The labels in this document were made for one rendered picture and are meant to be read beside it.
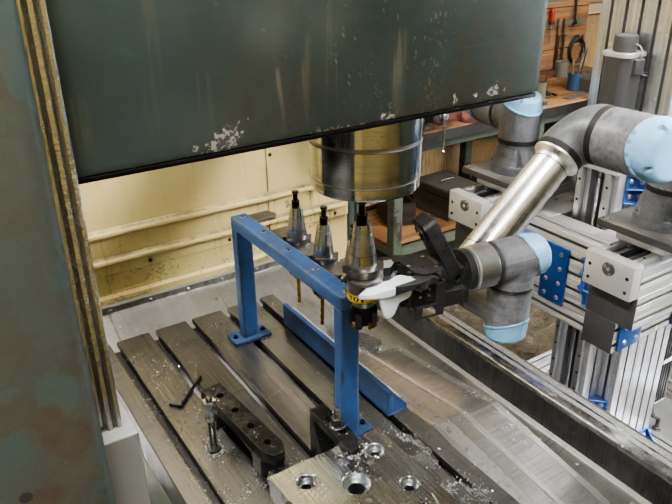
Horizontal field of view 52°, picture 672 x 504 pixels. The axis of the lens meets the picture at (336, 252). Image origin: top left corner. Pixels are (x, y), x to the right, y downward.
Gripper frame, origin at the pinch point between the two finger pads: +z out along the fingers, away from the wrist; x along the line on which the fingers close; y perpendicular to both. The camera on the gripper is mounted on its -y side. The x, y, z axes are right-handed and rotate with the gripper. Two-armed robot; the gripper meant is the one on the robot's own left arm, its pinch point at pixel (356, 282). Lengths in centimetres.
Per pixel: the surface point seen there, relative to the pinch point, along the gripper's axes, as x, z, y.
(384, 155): -7.9, 0.1, -22.3
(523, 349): 131, -154, 134
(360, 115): -13.7, 6.6, -29.6
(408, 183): -7.5, -3.8, -17.8
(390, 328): 80, -52, 67
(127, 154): -17.5, 33.3, -29.8
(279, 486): 0.2, 14.0, 35.5
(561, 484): 1, -51, 63
